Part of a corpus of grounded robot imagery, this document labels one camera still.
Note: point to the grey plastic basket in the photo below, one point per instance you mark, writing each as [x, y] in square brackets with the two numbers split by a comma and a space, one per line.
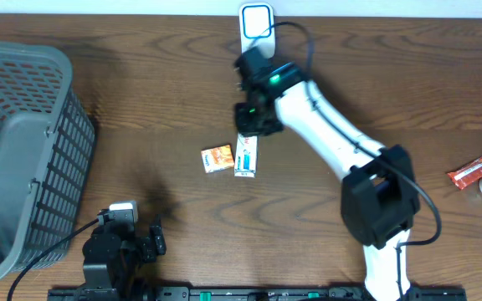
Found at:
[46, 146]

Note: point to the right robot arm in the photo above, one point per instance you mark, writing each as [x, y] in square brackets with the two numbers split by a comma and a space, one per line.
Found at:
[378, 202]

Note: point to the orange small packet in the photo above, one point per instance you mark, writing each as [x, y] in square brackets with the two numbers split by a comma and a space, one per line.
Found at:
[217, 158]

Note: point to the white Panadol box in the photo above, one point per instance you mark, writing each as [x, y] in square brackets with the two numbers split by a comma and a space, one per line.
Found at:
[246, 156]

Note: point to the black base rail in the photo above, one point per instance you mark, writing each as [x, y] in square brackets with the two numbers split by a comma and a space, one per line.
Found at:
[178, 293]

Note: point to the red Top chocolate bar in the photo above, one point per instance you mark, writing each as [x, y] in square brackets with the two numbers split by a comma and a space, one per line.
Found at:
[468, 174]

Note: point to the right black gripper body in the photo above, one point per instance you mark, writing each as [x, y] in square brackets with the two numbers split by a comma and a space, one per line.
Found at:
[251, 118]

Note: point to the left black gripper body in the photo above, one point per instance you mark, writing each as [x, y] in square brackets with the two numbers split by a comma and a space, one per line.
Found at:
[145, 250]

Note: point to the white barcode scanner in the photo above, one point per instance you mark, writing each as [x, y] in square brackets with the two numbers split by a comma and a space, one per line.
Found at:
[255, 21]

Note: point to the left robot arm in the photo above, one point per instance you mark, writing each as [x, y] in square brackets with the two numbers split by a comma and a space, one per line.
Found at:
[113, 255]

